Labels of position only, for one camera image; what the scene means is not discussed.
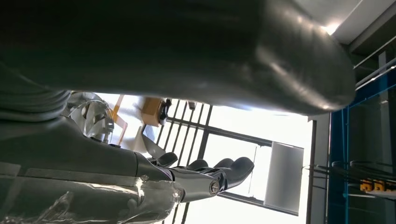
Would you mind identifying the small yellow parts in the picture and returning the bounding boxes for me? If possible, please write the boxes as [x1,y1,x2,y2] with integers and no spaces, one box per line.
[360,179,386,193]

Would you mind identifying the white hanging panel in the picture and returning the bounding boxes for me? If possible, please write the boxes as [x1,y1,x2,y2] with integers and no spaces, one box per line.
[263,141,305,215]

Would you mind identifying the black window frame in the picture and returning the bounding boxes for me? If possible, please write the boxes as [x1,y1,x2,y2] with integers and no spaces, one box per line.
[155,98,318,224]

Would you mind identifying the dark blue metal rack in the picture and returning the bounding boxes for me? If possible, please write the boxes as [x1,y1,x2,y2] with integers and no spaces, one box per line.
[327,66,396,224]

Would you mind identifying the cardboard box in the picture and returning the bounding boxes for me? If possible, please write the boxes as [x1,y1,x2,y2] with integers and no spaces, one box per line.
[141,97,163,127]

